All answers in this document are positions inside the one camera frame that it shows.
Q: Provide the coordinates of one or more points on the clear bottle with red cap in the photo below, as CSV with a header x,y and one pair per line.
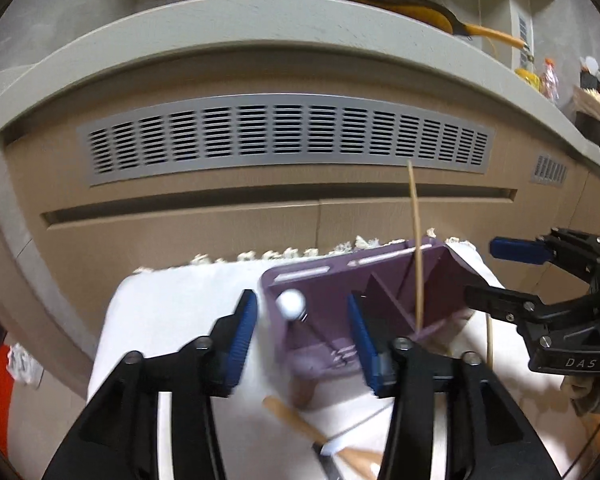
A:
x,y
550,82

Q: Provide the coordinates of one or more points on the large grey vent grille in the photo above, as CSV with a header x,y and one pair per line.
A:
x,y
270,135

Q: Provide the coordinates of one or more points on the thin metal rod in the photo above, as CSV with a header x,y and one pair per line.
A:
x,y
360,422

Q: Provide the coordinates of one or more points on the yellow frying pan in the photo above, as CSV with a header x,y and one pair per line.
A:
x,y
405,2

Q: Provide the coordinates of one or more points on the beige wooden cabinet front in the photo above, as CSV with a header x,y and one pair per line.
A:
x,y
230,225

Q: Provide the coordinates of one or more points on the yellow container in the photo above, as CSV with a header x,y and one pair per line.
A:
x,y
527,77

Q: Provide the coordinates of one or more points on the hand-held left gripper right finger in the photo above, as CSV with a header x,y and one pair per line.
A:
x,y
362,340

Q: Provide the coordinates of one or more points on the white slotted panel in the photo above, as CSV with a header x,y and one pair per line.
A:
x,y
522,25

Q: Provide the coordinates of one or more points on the white fringed cloth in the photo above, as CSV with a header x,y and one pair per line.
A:
x,y
170,320

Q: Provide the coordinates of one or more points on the wooden chopstick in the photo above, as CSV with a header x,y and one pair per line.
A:
x,y
490,340
416,240

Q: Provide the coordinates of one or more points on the black pot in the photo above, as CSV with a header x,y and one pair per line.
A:
x,y
597,132

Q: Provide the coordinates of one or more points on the grey stone ledge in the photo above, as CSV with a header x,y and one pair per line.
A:
x,y
230,25

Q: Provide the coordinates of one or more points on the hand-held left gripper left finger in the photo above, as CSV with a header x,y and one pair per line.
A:
x,y
242,330

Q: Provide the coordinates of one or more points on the white ball-end utensil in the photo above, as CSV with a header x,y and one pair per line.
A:
x,y
290,304

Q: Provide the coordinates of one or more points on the small grey vent grille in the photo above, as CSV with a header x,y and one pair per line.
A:
x,y
534,170

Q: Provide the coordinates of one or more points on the purple plastic utensil holder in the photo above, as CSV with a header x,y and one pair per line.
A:
x,y
325,305

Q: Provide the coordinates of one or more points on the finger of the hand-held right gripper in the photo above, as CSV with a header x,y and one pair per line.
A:
x,y
515,250
495,302

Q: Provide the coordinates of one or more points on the crumpled white cloth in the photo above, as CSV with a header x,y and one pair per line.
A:
x,y
22,365

